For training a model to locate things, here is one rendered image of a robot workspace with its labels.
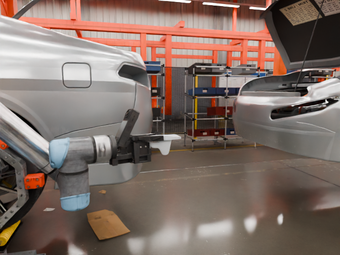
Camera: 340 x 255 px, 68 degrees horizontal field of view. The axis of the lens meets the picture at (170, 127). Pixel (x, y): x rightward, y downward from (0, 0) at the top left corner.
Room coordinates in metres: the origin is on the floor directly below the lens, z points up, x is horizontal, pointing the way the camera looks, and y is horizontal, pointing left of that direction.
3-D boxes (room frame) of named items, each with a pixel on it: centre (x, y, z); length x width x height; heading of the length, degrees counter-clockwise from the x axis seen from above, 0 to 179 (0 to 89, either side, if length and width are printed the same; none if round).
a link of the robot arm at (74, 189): (0.67, 0.27, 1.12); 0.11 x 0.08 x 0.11; 30
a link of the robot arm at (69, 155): (0.66, 0.26, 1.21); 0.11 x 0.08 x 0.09; 120
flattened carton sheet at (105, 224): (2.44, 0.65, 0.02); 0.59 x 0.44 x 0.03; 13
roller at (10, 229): (1.47, 1.01, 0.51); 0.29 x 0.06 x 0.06; 13
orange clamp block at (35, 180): (1.43, 0.80, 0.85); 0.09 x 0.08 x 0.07; 103
